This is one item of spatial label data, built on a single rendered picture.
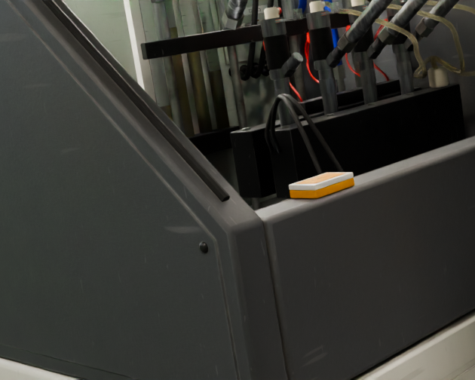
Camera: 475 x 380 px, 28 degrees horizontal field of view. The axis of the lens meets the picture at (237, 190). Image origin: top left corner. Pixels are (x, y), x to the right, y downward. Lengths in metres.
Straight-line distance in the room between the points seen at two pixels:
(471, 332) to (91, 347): 0.37
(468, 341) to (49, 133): 0.45
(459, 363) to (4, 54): 0.52
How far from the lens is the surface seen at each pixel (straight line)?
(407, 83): 1.30
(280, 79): 1.11
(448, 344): 0.93
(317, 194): 0.78
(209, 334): 0.76
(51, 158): 0.87
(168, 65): 1.26
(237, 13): 1.00
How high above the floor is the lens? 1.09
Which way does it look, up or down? 9 degrees down
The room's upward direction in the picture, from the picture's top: 9 degrees counter-clockwise
